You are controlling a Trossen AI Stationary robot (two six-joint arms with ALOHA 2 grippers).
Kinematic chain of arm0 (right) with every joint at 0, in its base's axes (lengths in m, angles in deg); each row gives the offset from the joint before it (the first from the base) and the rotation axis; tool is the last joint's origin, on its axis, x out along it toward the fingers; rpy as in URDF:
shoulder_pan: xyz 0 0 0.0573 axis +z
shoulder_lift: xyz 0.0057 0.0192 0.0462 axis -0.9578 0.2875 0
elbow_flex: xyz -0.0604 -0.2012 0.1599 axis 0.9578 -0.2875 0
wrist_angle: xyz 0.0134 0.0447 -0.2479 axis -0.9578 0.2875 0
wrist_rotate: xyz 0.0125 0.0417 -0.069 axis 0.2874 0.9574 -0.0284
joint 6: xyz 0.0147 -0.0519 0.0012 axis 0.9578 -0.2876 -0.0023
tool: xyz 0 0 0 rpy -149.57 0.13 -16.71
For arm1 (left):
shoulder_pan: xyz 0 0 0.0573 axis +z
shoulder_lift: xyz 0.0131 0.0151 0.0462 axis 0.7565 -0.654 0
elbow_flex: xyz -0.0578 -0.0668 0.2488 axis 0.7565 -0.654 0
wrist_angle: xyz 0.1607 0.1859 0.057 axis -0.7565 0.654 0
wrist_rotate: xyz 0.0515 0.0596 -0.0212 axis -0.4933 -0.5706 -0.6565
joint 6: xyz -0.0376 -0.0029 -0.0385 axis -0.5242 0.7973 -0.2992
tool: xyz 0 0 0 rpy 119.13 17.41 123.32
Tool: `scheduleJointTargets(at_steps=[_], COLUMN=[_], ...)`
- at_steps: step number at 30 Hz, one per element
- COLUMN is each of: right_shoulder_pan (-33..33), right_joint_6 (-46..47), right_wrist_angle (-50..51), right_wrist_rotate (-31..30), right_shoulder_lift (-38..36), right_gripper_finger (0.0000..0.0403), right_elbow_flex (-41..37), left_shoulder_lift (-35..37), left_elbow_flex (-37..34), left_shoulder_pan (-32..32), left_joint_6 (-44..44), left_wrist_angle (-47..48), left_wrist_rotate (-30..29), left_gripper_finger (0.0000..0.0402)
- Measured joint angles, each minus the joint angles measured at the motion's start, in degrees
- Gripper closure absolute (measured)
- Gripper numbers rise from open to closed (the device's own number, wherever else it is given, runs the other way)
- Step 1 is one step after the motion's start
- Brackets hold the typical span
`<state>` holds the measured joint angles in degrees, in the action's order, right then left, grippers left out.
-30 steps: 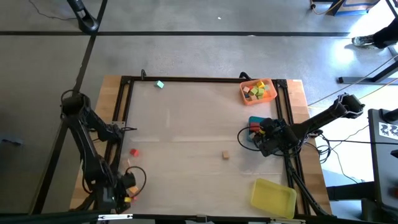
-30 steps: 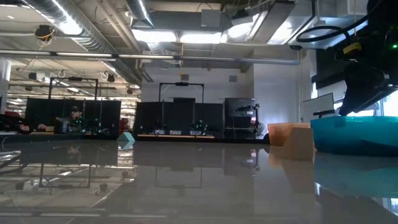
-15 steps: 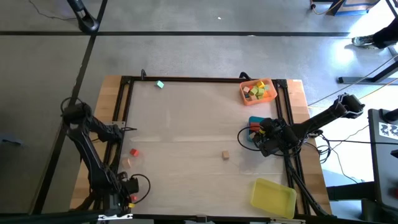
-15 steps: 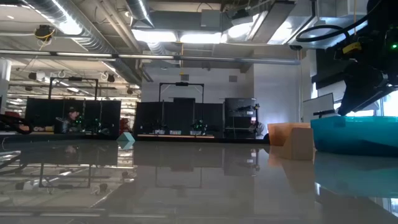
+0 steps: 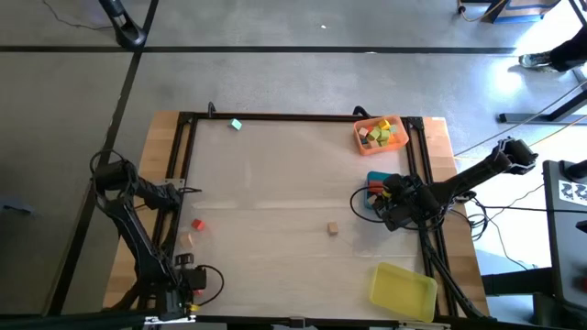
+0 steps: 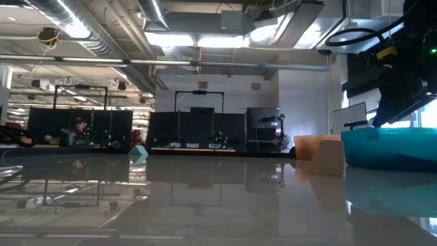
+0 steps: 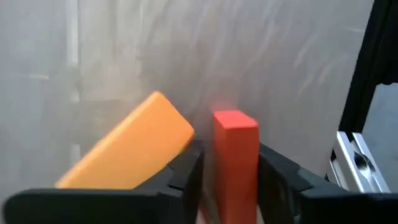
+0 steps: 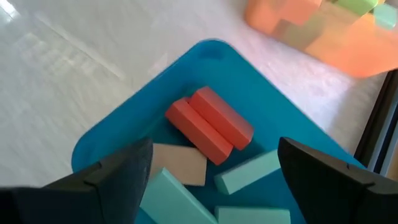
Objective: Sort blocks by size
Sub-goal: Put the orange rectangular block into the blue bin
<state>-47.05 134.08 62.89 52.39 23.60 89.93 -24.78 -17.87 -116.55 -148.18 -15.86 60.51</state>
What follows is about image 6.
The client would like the black equipment cabinet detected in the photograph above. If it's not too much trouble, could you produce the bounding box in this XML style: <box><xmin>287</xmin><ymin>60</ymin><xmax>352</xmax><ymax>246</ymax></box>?
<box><xmin>245</xmin><ymin>107</ymin><xmax>285</xmax><ymax>154</ymax></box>

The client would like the horizontal silver pipe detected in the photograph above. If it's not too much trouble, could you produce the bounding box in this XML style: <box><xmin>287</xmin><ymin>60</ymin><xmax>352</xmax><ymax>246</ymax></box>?
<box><xmin>0</xmin><ymin>53</ymin><xmax>330</xmax><ymax>72</ymax></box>

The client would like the yellow cable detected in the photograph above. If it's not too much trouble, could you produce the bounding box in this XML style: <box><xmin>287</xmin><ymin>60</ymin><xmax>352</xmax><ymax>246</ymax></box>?
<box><xmin>388</xmin><ymin>0</ymin><xmax>394</xmax><ymax>47</ymax></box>

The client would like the black metal station frame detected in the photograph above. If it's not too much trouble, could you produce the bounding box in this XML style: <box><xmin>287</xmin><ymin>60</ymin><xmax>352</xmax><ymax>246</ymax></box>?
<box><xmin>53</xmin><ymin>83</ymin><xmax>109</xmax><ymax>111</ymax></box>
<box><xmin>174</xmin><ymin>90</ymin><xmax>225</xmax><ymax>113</ymax></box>

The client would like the person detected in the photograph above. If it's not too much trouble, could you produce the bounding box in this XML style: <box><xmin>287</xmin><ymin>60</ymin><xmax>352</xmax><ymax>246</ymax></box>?
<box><xmin>272</xmin><ymin>128</ymin><xmax>294</xmax><ymax>154</ymax></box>
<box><xmin>72</xmin><ymin>117</ymin><xmax>92</xmax><ymax>146</ymax></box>

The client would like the ceiling light fixture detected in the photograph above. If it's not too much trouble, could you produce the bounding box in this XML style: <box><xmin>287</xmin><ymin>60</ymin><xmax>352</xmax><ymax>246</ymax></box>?
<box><xmin>197</xmin><ymin>33</ymin><xmax>245</xmax><ymax>49</ymax></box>
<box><xmin>143</xmin><ymin>31</ymin><xmax>196</xmax><ymax>48</ymax></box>

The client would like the white monitor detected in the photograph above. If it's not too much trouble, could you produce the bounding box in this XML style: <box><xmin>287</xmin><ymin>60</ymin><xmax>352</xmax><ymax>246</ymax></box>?
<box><xmin>330</xmin><ymin>101</ymin><xmax>369</xmax><ymax>135</ymax></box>

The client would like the grey ceiling box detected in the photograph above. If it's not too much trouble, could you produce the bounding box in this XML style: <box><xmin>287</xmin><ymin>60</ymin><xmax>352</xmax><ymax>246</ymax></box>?
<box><xmin>219</xmin><ymin>9</ymin><xmax>244</xmax><ymax>31</ymax></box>

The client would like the yellow ceiling cable reel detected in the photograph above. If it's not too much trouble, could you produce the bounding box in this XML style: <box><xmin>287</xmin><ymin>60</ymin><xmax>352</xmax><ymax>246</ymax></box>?
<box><xmin>37</xmin><ymin>27</ymin><xmax>61</xmax><ymax>46</ymax></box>

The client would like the ribbed silver duct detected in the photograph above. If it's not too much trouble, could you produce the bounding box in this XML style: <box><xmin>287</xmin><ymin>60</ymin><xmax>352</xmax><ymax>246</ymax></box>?
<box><xmin>29</xmin><ymin>0</ymin><xmax>161</xmax><ymax>92</ymax></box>

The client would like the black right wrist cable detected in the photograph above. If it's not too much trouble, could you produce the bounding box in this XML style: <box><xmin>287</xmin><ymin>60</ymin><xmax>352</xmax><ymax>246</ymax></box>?
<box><xmin>324</xmin><ymin>15</ymin><xmax>407</xmax><ymax>48</ymax></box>

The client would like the beige wooden wedge block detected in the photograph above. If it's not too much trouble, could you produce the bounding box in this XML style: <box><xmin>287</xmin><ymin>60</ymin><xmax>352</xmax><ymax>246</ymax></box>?
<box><xmin>308</xmin><ymin>139</ymin><xmax>346</xmax><ymax>177</ymax></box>

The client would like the teal plastic bin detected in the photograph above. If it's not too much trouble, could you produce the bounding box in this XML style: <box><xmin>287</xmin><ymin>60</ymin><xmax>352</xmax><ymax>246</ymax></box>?
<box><xmin>340</xmin><ymin>126</ymin><xmax>437</xmax><ymax>173</ymax></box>

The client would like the round silver duct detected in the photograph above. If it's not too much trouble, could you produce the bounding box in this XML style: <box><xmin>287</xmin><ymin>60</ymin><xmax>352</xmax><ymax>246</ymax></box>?
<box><xmin>136</xmin><ymin>0</ymin><xmax>171</xmax><ymax>31</ymax></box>

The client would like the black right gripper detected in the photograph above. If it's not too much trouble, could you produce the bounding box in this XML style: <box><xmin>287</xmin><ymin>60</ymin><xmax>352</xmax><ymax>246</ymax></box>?
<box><xmin>367</xmin><ymin>33</ymin><xmax>437</xmax><ymax>128</ymax></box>

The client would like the large silver ventilation duct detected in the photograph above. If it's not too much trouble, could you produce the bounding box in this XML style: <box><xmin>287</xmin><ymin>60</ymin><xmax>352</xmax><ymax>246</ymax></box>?
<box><xmin>315</xmin><ymin>0</ymin><xmax>407</xmax><ymax>55</ymax></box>

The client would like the red background object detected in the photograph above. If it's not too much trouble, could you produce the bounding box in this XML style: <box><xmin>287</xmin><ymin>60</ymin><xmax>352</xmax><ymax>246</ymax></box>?
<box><xmin>131</xmin><ymin>128</ymin><xmax>143</xmax><ymax>148</ymax></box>

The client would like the teal triangular wooden block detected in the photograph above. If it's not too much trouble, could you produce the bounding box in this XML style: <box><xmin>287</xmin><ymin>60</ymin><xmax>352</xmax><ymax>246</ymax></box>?
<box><xmin>128</xmin><ymin>144</ymin><xmax>150</xmax><ymax>156</ymax></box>

